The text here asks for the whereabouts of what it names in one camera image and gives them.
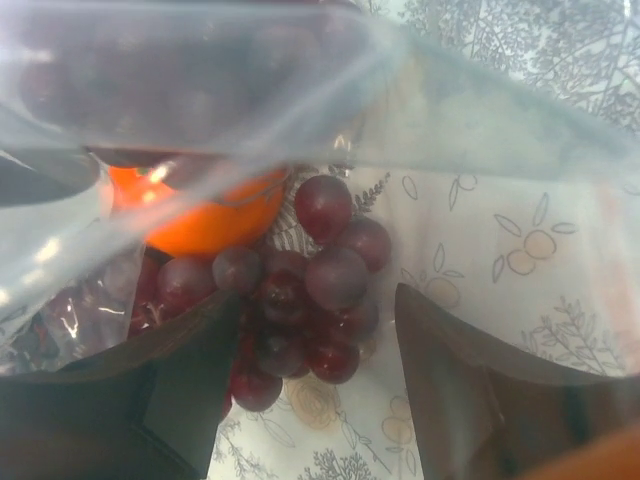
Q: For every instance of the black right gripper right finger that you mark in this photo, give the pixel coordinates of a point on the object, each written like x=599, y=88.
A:
x=484, y=409

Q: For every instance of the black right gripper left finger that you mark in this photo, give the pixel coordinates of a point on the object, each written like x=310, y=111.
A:
x=148, y=408

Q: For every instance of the purple fake grape bunch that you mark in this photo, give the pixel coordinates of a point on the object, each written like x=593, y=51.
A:
x=304, y=315

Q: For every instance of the clear zip top bag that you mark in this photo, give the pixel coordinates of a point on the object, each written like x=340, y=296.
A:
x=206, y=95

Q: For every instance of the fake orange fruit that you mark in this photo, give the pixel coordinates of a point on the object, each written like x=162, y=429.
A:
x=240, y=217

